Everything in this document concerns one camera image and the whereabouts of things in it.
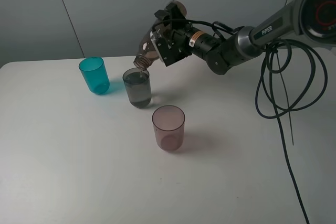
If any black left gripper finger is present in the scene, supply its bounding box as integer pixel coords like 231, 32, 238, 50
154, 9, 171, 22

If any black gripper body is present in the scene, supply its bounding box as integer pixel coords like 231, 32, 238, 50
151, 18, 224, 59

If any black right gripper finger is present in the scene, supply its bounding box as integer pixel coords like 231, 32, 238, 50
164, 2, 184, 20

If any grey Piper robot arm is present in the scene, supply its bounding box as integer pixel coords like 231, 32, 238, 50
150, 0, 335, 75

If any grey translucent plastic cup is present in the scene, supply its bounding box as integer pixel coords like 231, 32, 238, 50
122, 68, 152, 109

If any pink translucent plastic cup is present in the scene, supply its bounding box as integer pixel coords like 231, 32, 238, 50
152, 105, 185, 152

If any teal translucent plastic cup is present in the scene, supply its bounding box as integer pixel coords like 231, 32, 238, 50
79, 57, 110, 94

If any black cable loop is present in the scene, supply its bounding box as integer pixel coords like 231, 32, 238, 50
183, 19, 329, 224

